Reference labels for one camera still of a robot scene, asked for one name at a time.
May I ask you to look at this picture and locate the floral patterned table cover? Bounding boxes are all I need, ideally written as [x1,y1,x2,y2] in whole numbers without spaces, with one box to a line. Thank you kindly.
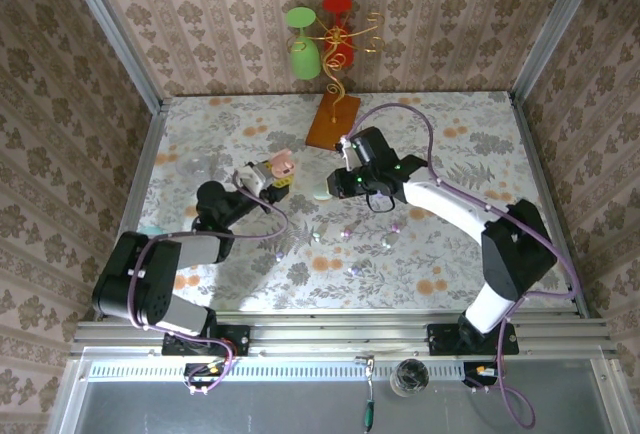
[99,91,579,313]

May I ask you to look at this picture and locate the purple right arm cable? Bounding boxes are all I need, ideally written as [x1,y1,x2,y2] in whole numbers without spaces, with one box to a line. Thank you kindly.
[347,102,584,430]

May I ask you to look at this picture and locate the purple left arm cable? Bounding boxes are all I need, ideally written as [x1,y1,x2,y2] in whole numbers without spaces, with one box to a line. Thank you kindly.
[127,168,290,396]

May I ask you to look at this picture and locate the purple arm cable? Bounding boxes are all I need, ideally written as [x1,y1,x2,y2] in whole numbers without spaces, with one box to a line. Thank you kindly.
[347,102,584,430]
[127,168,290,396]

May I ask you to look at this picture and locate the red plastic wine glass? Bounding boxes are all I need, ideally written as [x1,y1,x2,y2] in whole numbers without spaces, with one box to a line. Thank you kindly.
[321,0,355,73]

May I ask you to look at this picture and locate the green-handled ratchet tool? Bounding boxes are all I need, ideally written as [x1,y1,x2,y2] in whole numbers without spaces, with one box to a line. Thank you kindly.
[353,353,377,433]

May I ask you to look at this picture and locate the gold wire wooden-base glass stand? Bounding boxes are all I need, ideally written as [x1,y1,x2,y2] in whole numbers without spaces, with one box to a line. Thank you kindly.
[285,10,387,154]

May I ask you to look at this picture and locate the aluminium corner post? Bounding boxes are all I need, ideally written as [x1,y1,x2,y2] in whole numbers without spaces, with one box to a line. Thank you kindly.
[57,0,166,113]
[509,0,611,103]

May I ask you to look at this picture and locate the pink plastic wine glass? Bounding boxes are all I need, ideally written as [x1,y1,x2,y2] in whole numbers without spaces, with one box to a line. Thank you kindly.
[264,147,300,179]

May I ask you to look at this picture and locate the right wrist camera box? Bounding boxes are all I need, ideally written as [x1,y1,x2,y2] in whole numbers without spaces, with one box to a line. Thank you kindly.
[338,135,362,165]

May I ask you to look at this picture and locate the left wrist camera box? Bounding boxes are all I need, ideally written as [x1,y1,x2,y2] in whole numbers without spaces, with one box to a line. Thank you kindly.
[233,160,267,196]

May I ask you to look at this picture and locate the grey metal tray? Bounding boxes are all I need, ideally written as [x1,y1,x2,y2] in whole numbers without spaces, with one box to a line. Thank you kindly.
[47,346,631,434]

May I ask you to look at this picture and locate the green plastic wine glass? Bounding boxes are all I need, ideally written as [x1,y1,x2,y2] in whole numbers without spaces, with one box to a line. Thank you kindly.
[284,6,322,81]

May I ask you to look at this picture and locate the small black connector box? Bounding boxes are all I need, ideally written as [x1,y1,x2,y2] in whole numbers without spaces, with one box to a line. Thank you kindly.
[183,362,229,390]
[462,361,501,389]

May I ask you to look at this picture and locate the clear glass jar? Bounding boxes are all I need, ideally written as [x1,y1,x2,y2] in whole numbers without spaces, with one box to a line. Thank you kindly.
[389,358,430,398]

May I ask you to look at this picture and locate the aluminium table side rail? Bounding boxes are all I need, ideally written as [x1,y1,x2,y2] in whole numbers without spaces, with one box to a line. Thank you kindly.
[508,91,604,318]
[117,98,171,235]

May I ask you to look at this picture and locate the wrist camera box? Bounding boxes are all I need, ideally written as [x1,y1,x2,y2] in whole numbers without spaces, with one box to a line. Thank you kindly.
[338,135,362,165]
[233,160,267,196]

